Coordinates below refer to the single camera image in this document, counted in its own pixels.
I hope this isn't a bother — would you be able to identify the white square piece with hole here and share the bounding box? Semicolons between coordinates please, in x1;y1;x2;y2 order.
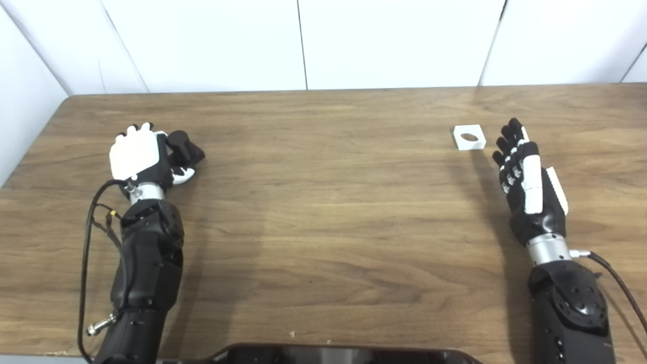
452;124;487;151

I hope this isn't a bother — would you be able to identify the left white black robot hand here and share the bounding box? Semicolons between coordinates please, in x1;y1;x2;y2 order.
109;122;197;192

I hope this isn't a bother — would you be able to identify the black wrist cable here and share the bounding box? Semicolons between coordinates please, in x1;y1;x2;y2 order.
77;179;132;364
570;249;647;334

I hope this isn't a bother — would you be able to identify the dark robot torso edge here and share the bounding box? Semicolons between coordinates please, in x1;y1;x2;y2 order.
157;343;483;364

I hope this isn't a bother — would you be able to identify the black peg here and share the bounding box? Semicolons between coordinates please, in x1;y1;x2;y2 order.
166;130;206;167

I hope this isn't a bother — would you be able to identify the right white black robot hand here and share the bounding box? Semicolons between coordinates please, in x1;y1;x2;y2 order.
492;118;569;247

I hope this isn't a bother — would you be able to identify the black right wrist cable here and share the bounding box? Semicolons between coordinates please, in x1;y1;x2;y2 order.
570;249;647;334

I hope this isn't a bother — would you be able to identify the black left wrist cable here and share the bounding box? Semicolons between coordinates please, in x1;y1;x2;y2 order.
77;179;132;364

